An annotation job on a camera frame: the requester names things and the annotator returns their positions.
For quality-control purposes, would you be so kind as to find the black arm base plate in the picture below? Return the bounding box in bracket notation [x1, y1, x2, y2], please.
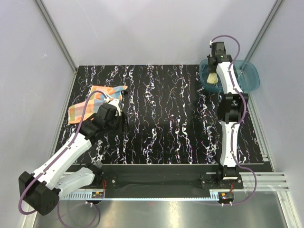
[85, 164, 244, 200]

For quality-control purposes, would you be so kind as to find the blue transparent plastic bin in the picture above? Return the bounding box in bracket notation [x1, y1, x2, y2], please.
[199, 59, 260, 93]

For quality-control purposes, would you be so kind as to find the left aluminium frame post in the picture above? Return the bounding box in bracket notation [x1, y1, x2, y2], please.
[33, 0, 78, 73]

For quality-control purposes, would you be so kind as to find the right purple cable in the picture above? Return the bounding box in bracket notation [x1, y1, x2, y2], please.
[197, 35, 257, 205]

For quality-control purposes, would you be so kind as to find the right aluminium frame post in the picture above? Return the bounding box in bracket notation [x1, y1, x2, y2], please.
[244, 0, 284, 62]

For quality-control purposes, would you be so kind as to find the aluminium frame post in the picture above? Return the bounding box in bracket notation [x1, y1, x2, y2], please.
[244, 0, 284, 62]
[33, 0, 78, 73]

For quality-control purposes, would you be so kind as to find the yellow crocodile towel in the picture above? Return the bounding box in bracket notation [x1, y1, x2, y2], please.
[207, 73, 218, 85]

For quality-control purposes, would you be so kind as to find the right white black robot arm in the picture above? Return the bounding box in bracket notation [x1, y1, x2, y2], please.
[207, 42, 248, 188]

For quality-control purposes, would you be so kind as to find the orange blue patterned towel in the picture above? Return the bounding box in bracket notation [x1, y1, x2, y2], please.
[68, 85, 128, 124]

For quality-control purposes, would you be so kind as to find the purple cable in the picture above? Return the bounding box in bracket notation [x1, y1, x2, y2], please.
[18, 91, 110, 228]
[197, 35, 257, 205]

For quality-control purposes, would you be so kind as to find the aluminium rail with slots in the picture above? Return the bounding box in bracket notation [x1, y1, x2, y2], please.
[55, 171, 289, 201]

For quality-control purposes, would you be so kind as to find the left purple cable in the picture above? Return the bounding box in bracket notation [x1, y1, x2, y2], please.
[18, 91, 110, 228]

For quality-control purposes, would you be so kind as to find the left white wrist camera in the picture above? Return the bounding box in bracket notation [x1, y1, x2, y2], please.
[108, 99, 121, 116]

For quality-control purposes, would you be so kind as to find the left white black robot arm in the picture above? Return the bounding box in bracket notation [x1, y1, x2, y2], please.
[19, 99, 127, 216]

